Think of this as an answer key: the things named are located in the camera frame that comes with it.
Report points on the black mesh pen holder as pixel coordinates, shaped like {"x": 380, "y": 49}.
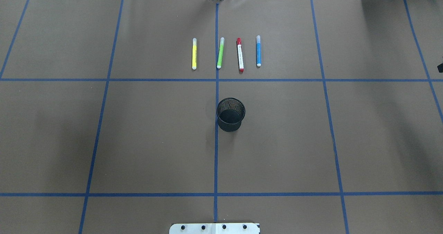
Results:
{"x": 230, "y": 112}

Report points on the green highlighter pen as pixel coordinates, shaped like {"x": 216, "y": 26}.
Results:
{"x": 220, "y": 53}

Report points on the blue highlighter pen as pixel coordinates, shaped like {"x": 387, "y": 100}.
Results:
{"x": 258, "y": 51}

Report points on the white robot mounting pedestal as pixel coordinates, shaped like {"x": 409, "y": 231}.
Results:
{"x": 215, "y": 228}

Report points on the yellow highlighter pen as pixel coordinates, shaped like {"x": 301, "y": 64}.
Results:
{"x": 194, "y": 54}

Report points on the red white marker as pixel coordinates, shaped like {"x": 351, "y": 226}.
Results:
{"x": 240, "y": 55}

